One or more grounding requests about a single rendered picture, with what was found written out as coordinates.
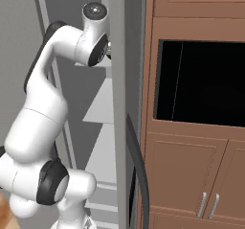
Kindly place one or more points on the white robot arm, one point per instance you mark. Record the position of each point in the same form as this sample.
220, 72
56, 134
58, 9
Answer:
41, 118

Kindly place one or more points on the grey fridge freezer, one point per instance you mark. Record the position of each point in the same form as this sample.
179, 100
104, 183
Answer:
79, 89

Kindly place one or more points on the white fridge shelf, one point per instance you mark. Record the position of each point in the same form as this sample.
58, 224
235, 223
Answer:
103, 156
102, 105

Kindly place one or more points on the grey fridge door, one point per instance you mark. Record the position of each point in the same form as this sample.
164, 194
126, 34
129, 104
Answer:
121, 79

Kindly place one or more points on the black built-in oven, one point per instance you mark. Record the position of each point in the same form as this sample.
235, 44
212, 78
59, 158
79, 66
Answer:
201, 82

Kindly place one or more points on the white fridge drawer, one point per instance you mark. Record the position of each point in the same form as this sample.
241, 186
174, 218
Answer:
103, 194

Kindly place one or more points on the brown drawer front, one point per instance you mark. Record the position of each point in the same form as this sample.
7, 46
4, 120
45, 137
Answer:
191, 222

